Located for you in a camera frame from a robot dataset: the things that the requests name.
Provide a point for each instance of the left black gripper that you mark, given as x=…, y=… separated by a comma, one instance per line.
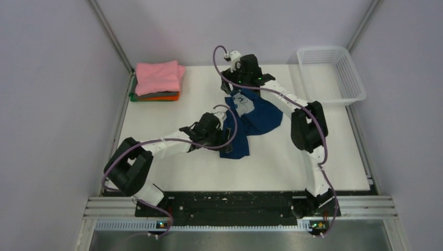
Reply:
x=226, y=137

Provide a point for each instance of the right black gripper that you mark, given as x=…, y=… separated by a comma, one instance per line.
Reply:
x=230, y=75

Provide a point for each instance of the navy blue printed t-shirt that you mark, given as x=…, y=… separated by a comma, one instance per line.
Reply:
x=252, y=115

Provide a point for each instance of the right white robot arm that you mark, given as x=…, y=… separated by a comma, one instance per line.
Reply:
x=308, y=126

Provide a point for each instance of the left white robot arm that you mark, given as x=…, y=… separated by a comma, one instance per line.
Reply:
x=129, y=166

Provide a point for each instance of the orange folded t-shirt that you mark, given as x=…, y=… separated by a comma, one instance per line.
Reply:
x=165, y=98

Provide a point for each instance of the grey folded t-shirt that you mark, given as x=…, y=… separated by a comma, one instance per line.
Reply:
x=143, y=97

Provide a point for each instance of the pink folded t-shirt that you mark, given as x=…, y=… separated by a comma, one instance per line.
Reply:
x=158, y=77

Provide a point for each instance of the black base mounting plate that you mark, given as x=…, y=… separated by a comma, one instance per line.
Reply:
x=281, y=208

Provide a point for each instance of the white plastic basket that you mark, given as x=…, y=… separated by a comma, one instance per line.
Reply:
x=329, y=75

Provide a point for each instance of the green folded t-shirt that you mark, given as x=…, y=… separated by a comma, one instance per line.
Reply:
x=133, y=97

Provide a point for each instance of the white slotted cable duct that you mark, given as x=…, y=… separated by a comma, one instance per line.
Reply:
x=154, y=226

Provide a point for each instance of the right vertical metal post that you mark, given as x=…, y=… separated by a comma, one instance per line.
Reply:
x=373, y=7

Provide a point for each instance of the vertical metal post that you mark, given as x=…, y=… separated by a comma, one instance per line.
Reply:
x=105, y=25
x=373, y=7

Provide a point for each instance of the left vertical metal post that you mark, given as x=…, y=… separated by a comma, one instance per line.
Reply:
x=105, y=25

